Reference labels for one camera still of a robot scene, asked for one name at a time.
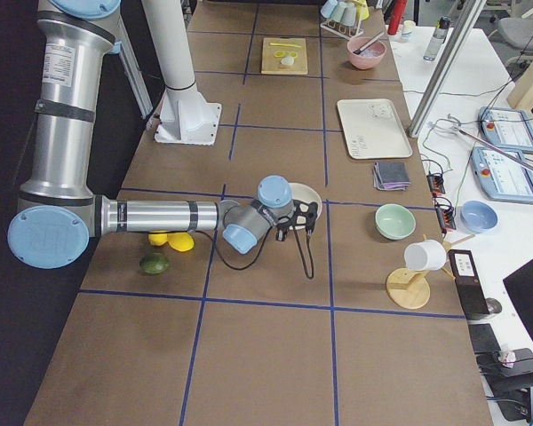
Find green bowl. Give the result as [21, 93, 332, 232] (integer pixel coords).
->
[375, 203, 416, 241]

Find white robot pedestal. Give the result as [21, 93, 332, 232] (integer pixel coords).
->
[142, 0, 222, 146]

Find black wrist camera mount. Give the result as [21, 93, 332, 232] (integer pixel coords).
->
[292, 200, 319, 233]

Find yellow lemon slice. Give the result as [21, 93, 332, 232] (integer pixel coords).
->
[273, 51, 298, 59]

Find white round plate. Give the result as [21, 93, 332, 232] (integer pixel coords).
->
[290, 182, 323, 218]

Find black box device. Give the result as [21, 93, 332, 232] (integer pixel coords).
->
[448, 249, 489, 320]

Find blue bowl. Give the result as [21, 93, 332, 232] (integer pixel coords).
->
[459, 201, 498, 233]

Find wooden cutting board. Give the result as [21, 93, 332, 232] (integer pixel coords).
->
[261, 37, 308, 75]

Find white mug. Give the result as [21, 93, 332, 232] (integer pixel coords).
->
[403, 240, 447, 271]

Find black brush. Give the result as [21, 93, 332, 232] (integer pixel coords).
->
[353, 31, 385, 55]

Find pink bowl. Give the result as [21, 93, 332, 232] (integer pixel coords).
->
[346, 36, 387, 70]

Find orange circuit board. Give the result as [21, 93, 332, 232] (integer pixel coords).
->
[426, 173, 456, 235]

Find yellow knife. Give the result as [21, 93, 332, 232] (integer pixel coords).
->
[269, 42, 302, 48]

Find cream rectangular tray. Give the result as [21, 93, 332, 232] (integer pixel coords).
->
[337, 99, 412, 160]

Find green avocado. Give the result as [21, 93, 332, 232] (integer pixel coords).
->
[139, 252, 170, 275]

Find red bottle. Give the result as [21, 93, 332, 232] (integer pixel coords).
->
[387, 0, 408, 36]

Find yellow lemon right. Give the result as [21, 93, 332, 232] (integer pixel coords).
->
[167, 232, 195, 252]

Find grey folded cloths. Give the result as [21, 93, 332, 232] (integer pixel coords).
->
[373, 161, 411, 191]

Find teach pendant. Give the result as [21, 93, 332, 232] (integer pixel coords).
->
[478, 106, 533, 154]
[472, 146, 533, 204]

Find white paper cup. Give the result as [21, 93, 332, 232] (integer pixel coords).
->
[401, 20, 417, 40]

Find wooden mug stand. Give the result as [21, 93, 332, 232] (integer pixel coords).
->
[386, 234, 474, 310]

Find upper teach pendant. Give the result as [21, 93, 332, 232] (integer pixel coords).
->
[478, 106, 533, 154]

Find lower teach pendant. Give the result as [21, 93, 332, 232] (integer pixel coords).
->
[472, 146, 533, 204]

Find clear water bottle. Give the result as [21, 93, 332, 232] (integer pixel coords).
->
[423, 16, 451, 61]

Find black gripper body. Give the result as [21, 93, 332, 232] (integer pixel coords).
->
[276, 216, 295, 235]

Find white cup rack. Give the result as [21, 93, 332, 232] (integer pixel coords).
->
[320, 0, 370, 39]

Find aluminium frame post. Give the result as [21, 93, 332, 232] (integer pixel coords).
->
[407, 0, 487, 138]

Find yellow lemon left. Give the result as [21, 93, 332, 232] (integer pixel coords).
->
[147, 233, 168, 247]

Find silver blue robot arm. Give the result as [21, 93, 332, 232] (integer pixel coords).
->
[7, 1, 298, 269]

